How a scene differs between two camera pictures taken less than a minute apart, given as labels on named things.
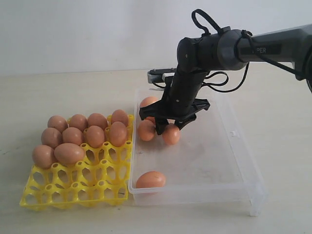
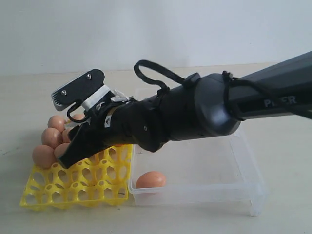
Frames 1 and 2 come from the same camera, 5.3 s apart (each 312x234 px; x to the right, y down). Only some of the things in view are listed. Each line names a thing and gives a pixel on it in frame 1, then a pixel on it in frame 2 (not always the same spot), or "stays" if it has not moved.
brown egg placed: (57, 122) stays
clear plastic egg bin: (213, 162) stays
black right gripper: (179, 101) → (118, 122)
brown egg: (43, 156) stays
